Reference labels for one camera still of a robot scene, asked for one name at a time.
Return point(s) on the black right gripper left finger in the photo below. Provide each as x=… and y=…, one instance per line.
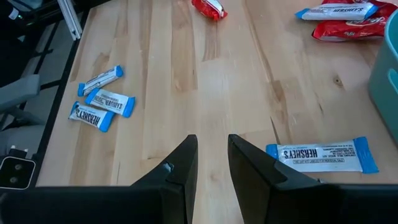
x=183, y=174

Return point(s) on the small white camera box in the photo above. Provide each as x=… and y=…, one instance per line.
x=15, y=172

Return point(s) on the teal plastic basket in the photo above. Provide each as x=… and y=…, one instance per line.
x=385, y=77

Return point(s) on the white blue Hershey's candy bar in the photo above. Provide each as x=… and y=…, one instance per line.
x=320, y=155
x=110, y=102
x=91, y=116
x=101, y=80
x=337, y=12

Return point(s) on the gray office chair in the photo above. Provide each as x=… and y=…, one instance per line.
x=18, y=90

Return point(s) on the red KitKat candy bar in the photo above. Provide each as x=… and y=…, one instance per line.
x=348, y=1
x=210, y=9
x=351, y=29

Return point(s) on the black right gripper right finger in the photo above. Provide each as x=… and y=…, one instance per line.
x=248, y=174

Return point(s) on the silver aluminium extrusion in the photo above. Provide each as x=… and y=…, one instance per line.
x=71, y=21

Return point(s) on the black aluminium rig frame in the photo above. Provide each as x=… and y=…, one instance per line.
x=57, y=105

